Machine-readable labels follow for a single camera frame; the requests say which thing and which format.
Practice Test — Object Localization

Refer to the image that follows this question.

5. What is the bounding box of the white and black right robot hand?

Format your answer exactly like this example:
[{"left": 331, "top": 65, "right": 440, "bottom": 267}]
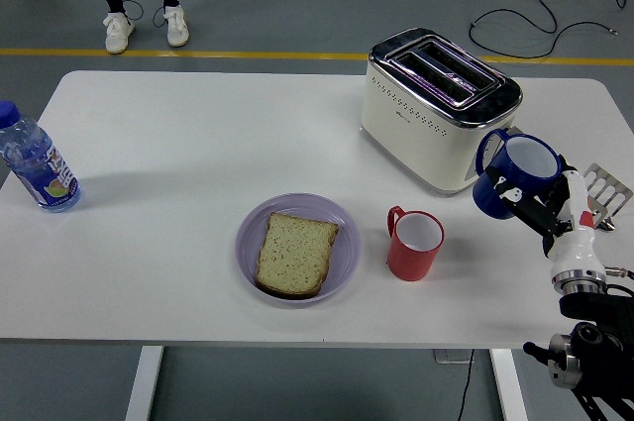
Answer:
[{"left": 483, "top": 157, "right": 608, "bottom": 281}]

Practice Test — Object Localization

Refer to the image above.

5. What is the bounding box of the blue enamel cup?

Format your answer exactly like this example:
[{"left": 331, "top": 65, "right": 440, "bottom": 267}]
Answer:
[{"left": 472, "top": 128, "right": 564, "bottom": 221}]

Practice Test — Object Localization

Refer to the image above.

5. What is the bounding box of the red enamel cup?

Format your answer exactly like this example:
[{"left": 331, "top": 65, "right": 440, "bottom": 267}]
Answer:
[{"left": 385, "top": 205, "right": 446, "bottom": 282}]

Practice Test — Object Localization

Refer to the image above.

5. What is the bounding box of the slice of toast bread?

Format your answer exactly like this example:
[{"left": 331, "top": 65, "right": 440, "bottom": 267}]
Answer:
[{"left": 254, "top": 211, "right": 341, "bottom": 300}]

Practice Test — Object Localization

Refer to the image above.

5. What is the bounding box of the silver metal toast rack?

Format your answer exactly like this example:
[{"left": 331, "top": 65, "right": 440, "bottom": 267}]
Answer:
[{"left": 581, "top": 162, "right": 634, "bottom": 232}]

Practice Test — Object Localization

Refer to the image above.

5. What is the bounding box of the white table leg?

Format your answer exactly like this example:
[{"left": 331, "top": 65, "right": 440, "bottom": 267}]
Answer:
[
  {"left": 124, "top": 345, "right": 164, "bottom": 421},
  {"left": 489, "top": 349, "right": 529, "bottom": 421}
]

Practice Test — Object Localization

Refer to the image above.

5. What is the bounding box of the grey box under table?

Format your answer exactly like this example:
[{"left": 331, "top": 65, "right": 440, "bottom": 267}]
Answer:
[{"left": 434, "top": 349, "right": 475, "bottom": 365}]

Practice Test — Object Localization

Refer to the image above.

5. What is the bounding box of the cream and chrome toaster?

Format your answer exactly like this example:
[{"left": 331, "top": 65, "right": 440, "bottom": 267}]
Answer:
[{"left": 360, "top": 27, "right": 524, "bottom": 198}]

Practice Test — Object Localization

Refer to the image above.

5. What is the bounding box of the lilac round plate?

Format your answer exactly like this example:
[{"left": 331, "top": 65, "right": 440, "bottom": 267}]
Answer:
[{"left": 234, "top": 192, "right": 363, "bottom": 308}]

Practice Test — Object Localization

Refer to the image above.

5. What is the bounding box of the plastic bottle with blue cap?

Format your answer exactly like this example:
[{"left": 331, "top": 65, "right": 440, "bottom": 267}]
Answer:
[{"left": 0, "top": 100, "right": 82, "bottom": 214}]

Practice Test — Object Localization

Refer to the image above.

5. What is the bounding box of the thin black hanging cable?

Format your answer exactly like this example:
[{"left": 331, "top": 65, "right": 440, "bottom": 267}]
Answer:
[{"left": 456, "top": 349, "right": 476, "bottom": 421}]

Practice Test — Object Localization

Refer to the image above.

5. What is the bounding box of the black looped floor cable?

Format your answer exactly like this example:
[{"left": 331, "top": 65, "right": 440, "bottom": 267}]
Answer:
[{"left": 469, "top": 0, "right": 628, "bottom": 59}]

